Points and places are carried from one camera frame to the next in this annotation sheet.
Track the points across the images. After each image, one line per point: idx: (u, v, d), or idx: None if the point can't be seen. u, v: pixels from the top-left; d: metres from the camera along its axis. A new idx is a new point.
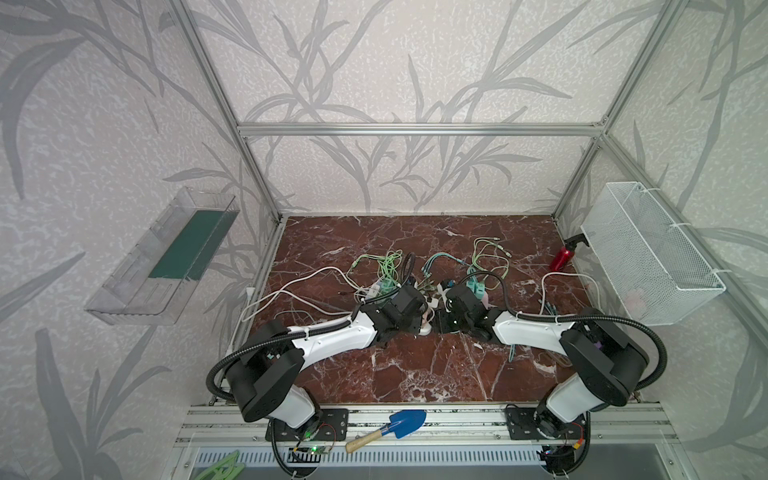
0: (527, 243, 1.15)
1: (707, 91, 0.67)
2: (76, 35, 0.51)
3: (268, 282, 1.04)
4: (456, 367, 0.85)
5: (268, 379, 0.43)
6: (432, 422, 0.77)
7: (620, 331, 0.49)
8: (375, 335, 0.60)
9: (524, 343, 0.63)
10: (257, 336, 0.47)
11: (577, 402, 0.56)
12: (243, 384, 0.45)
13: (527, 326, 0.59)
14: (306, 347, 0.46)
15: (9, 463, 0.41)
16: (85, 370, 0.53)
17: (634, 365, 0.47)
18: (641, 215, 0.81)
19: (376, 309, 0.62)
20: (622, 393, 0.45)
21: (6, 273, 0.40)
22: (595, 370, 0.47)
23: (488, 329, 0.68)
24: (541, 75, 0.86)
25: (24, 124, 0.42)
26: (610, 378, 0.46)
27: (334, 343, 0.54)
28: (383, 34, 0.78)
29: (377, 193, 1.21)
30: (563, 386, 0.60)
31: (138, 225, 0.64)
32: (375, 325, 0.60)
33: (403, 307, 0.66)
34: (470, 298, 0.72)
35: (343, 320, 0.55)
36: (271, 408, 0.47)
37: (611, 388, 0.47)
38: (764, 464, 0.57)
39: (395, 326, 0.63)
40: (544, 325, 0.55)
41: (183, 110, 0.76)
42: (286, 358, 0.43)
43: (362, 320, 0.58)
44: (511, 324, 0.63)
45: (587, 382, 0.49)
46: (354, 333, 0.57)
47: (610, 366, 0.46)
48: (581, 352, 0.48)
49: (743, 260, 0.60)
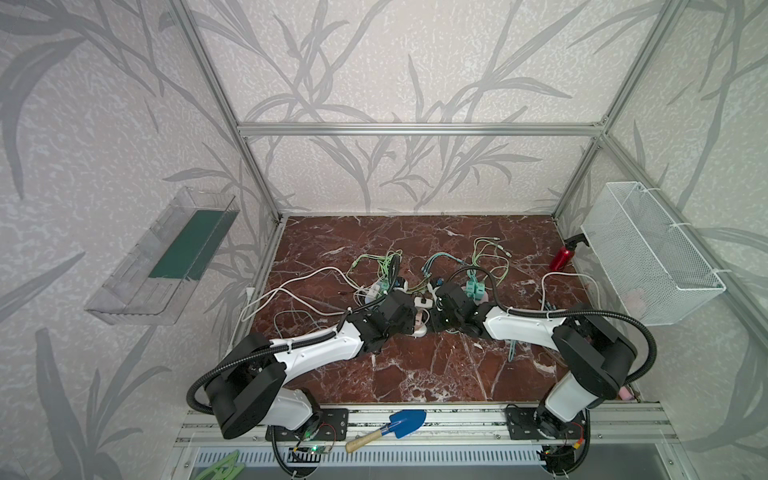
0: (527, 243, 1.15)
1: (707, 91, 0.67)
2: (76, 35, 0.51)
3: (268, 282, 1.04)
4: (456, 367, 0.85)
5: (249, 394, 0.42)
6: (432, 422, 0.77)
7: (609, 325, 0.50)
8: (362, 345, 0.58)
9: (518, 340, 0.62)
10: (242, 344, 0.46)
11: (573, 399, 0.60)
12: (223, 400, 0.43)
13: (517, 321, 0.59)
14: (289, 361, 0.46)
15: (10, 463, 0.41)
16: (85, 370, 0.53)
17: (624, 358, 0.48)
18: (641, 215, 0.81)
19: (362, 319, 0.61)
20: (612, 387, 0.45)
21: (6, 273, 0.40)
22: (586, 365, 0.48)
23: (478, 325, 0.68)
24: (541, 75, 0.86)
25: (25, 124, 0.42)
26: (601, 372, 0.46)
27: (318, 355, 0.53)
28: (383, 34, 0.78)
29: (377, 193, 1.21)
30: (560, 384, 0.60)
31: (138, 225, 0.64)
32: (362, 336, 0.59)
33: (389, 314, 0.65)
34: (460, 296, 0.73)
35: (328, 331, 0.54)
36: (253, 422, 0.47)
37: (602, 382, 0.48)
38: (764, 465, 0.57)
39: (384, 335, 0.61)
40: (535, 320, 0.55)
41: (182, 110, 0.76)
42: (268, 372, 0.43)
43: (348, 331, 0.57)
44: (500, 319, 0.63)
45: (578, 376, 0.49)
46: (339, 344, 0.56)
47: (601, 360, 0.47)
48: (573, 348, 0.48)
49: (743, 260, 0.60)
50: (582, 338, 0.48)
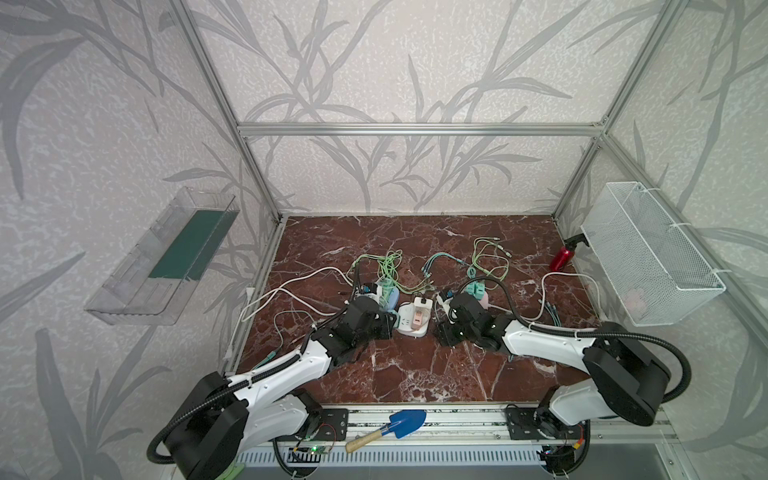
0: (528, 243, 1.15)
1: (707, 91, 0.67)
2: (76, 35, 0.51)
3: (268, 282, 1.04)
4: (456, 367, 0.85)
5: (211, 440, 0.41)
6: (432, 422, 0.77)
7: (642, 347, 0.47)
8: (331, 360, 0.62)
9: (538, 356, 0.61)
10: (198, 389, 0.44)
11: (586, 410, 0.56)
12: (187, 449, 0.42)
13: (539, 339, 0.57)
14: (252, 396, 0.44)
15: (9, 463, 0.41)
16: (85, 370, 0.53)
17: (658, 382, 0.45)
18: (641, 214, 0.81)
19: (328, 333, 0.61)
20: (647, 414, 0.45)
21: (6, 274, 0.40)
22: (622, 392, 0.45)
23: (496, 338, 0.66)
24: (541, 75, 0.86)
25: (24, 124, 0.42)
26: (638, 400, 0.44)
27: (284, 382, 0.52)
28: (383, 34, 0.78)
29: (377, 193, 1.21)
30: (572, 393, 0.59)
31: (138, 225, 0.64)
32: (328, 353, 0.58)
33: (353, 324, 0.65)
34: (475, 308, 0.70)
35: (292, 355, 0.53)
36: (220, 465, 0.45)
37: (637, 409, 0.45)
38: (764, 465, 0.57)
39: (352, 346, 0.65)
40: (561, 339, 0.53)
41: (182, 110, 0.76)
42: (229, 412, 0.41)
43: (314, 350, 0.56)
44: (521, 336, 0.61)
45: (609, 400, 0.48)
46: (305, 366, 0.55)
47: (636, 385, 0.44)
48: (609, 374, 0.45)
49: (743, 260, 0.60)
50: (615, 361, 0.45)
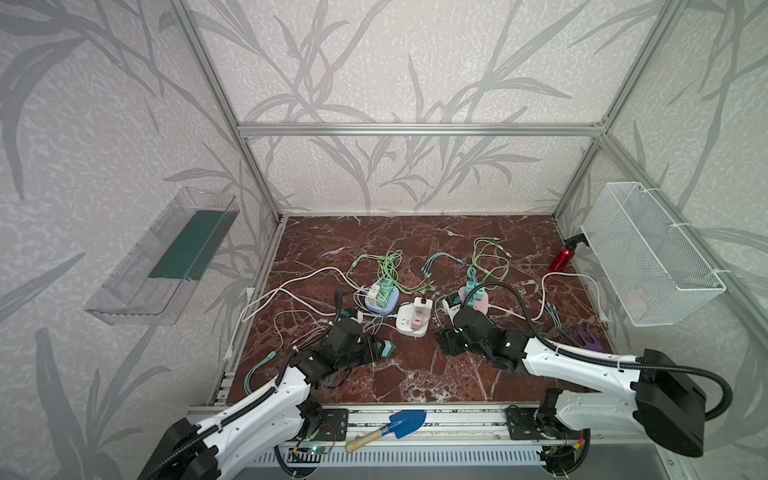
0: (527, 243, 1.15)
1: (707, 91, 0.67)
2: (76, 35, 0.51)
3: (268, 282, 1.04)
4: (456, 367, 0.85)
5: None
6: (432, 422, 0.77)
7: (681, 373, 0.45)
8: (310, 385, 0.60)
9: (562, 379, 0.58)
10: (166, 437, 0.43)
11: (603, 424, 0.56)
12: None
13: (569, 365, 0.53)
14: (223, 439, 0.44)
15: (9, 463, 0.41)
16: (85, 370, 0.53)
17: (700, 411, 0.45)
18: (641, 214, 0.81)
19: (308, 357, 0.60)
20: (696, 447, 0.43)
21: (6, 273, 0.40)
22: (675, 428, 0.43)
23: (511, 357, 0.60)
24: (541, 75, 0.86)
25: (25, 124, 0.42)
26: (690, 434, 0.42)
27: (258, 419, 0.51)
28: (383, 34, 0.78)
29: (377, 193, 1.21)
30: (588, 407, 0.58)
31: (138, 225, 0.64)
32: (307, 378, 0.57)
33: (336, 345, 0.65)
34: (484, 326, 0.64)
35: (268, 387, 0.52)
36: None
37: (687, 443, 0.44)
38: (764, 465, 0.57)
39: (333, 368, 0.64)
40: (600, 369, 0.49)
41: (182, 110, 0.76)
42: (198, 463, 0.41)
43: (292, 378, 0.55)
44: (546, 359, 0.56)
45: (652, 432, 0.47)
46: (280, 399, 0.54)
47: (686, 419, 0.43)
48: (661, 410, 0.43)
49: (743, 260, 0.60)
50: (664, 394, 0.43)
